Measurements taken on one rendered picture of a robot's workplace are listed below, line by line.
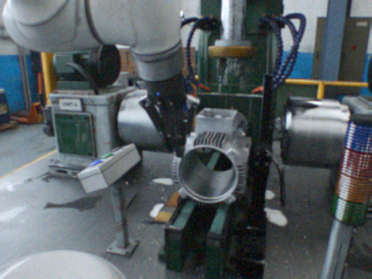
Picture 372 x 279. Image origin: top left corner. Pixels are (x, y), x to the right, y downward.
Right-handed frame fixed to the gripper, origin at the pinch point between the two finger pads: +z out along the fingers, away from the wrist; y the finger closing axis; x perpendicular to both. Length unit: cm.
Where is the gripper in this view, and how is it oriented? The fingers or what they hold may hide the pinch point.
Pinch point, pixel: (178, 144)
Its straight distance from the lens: 65.6
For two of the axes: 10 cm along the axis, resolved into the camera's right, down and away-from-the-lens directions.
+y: -9.6, -0.8, 2.6
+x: -2.4, 7.2, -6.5
